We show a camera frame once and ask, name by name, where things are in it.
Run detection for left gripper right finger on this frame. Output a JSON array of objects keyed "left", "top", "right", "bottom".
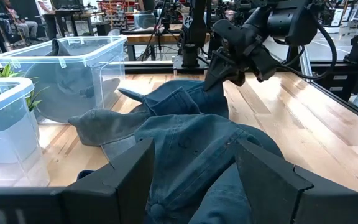
[{"left": 235, "top": 139, "right": 354, "bottom": 224}]

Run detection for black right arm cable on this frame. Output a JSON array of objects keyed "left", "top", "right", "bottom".
[{"left": 277, "top": 18, "right": 338, "bottom": 81}]

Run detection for wooden workbench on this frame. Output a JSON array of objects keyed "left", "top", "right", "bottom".
[{"left": 121, "top": 29, "right": 211, "bottom": 62}]

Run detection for person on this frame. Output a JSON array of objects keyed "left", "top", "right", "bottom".
[
  {"left": 35, "top": 0, "right": 55, "bottom": 15},
  {"left": 1, "top": 0, "right": 40, "bottom": 43}
]

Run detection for dark blue denim cap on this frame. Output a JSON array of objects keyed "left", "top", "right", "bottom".
[{"left": 134, "top": 113, "right": 284, "bottom": 224}]

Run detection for grey cap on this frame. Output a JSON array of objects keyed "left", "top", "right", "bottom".
[
  {"left": 68, "top": 108, "right": 151, "bottom": 161},
  {"left": 26, "top": 38, "right": 121, "bottom": 124}
]

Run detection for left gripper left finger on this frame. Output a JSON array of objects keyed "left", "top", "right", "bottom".
[{"left": 62, "top": 138, "right": 155, "bottom": 224}]

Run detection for silver aluminium post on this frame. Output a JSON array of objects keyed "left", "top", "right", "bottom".
[{"left": 297, "top": 45, "right": 311, "bottom": 82}]

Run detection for black drawer cabinet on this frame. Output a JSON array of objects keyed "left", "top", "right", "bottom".
[{"left": 314, "top": 62, "right": 358, "bottom": 102}]

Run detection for red parts shelf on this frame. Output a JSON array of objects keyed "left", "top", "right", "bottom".
[{"left": 98, "top": 0, "right": 136, "bottom": 19}]

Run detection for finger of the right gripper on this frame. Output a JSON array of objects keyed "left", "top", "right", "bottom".
[
  {"left": 221, "top": 51, "right": 246, "bottom": 87},
  {"left": 203, "top": 51, "right": 230, "bottom": 91}
]

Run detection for clear plastic storage bin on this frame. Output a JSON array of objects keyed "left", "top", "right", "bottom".
[
  {"left": 0, "top": 35, "right": 128, "bottom": 124},
  {"left": 0, "top": 77, "right": 51, "bottom": 188}
]

